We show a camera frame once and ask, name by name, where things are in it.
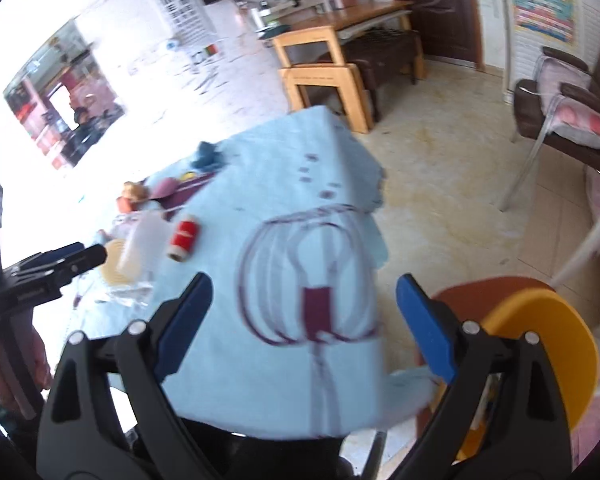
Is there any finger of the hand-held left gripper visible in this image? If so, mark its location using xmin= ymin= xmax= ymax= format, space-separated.
xmin=45 ymin=244 xmax=107 ymax=282
xmin=7 ymin=242 xmax=87 ymax=275

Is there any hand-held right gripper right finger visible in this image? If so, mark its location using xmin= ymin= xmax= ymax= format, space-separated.
xmin=380 ymin=274 xmax=573 ymax=480

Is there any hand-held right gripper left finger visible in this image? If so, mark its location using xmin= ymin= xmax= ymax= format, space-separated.
xmin=36 ymin=271 xmax=241 ymax=480

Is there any person's left hand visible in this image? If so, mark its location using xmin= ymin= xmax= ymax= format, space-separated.
xmin=0 ymin=332 xmax=52 ymax=411

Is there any yellow paper bowl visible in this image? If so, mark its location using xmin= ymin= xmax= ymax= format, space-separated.
xmin=100 ymin=239 xmax=142 ymax=288

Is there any clear plastic wrapper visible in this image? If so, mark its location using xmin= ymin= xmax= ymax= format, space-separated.
xmin=104 ymin=279 xmax=156 ymax=307

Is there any orange plastic stool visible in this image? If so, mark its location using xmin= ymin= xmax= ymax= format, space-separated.
xmin=415 ymin=276 xmax=557 ymax=361

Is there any clear plastic cup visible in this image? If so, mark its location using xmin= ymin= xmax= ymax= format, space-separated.
xmin=117 ymin=211 xmax=173 ymax=278

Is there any small doll toy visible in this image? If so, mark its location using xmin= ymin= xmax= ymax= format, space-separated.
xmin=117 ymin=182 xmax=149 ymax=214

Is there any red can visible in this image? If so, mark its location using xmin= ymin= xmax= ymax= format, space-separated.
xmin=167 ymin=215 xmax=201 ymax=262

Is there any pink round item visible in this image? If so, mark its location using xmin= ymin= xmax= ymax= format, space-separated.
xmin=150 ymin=178 xmax=180 ymax=199

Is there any yellow plastic stool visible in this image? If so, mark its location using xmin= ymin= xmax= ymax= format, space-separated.
xmin=455 ymin=289 xmax=600 ymax=462

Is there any dark blue cloth toy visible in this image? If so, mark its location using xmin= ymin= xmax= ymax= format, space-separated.
xmin=195 ymin=141 xmax=226 ymax=170

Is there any light blue printed tablecloth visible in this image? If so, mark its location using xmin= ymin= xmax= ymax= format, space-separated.
xmin=62 ymin=105 xmax=441 ymax=436

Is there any brown chair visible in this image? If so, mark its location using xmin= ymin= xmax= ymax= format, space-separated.
xmin=499 ymin=46 xmax=600 ymax=212

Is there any pink chair cushion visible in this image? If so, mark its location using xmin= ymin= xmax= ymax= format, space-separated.
xmin=536 ymin=54 xmax=600 ymax=150

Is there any wooden chair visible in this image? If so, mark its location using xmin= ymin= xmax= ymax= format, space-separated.
xmin=279 ymin=63 xmax=377 ymax=135

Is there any dark brown bench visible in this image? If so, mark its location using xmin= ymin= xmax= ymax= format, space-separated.
xmin=344 ymin=29 xmax=422 ymax=122

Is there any white cabinet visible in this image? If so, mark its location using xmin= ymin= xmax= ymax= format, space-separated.
xmin=500 ymin=7 xmax=600 ymax=108

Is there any dark brown door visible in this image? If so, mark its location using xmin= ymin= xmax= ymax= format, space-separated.
xmin=387 ymin=0 xmax=486 ymax=68

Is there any wooden desk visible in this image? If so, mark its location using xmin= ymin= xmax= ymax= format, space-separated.
xmin=270 ymin=0 xmax=427 ymax=86

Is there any wall mirror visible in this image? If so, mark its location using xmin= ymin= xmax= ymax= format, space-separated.
xmin=2 ymin=16 xmax=127 ymax=172

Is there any white wall vent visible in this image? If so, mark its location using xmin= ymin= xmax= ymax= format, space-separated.
xmin=147 ymin=0 xmax=217 ymax=49

